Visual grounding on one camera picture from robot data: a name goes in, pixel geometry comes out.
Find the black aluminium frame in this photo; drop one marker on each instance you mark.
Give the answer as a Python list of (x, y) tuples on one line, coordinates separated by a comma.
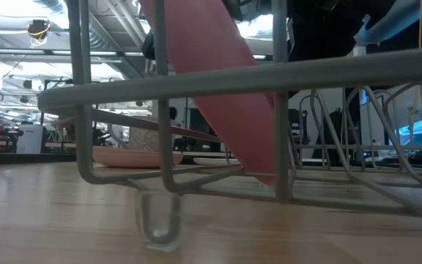
[(20, 157)]

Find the blue lit monitor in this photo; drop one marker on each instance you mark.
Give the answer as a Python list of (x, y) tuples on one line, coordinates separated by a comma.
[(420, 132)]

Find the peach pink plate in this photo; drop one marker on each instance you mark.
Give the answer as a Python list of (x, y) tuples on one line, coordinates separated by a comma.
[(130, 157)]

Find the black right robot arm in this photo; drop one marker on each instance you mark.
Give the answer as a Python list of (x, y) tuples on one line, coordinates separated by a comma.
[(317, 29)]

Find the salmon red plate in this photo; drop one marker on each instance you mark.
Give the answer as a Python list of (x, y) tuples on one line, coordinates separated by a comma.
[(211, 44)]

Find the white box appliance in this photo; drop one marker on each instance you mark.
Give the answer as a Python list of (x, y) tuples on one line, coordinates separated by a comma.
[(29, 139)]

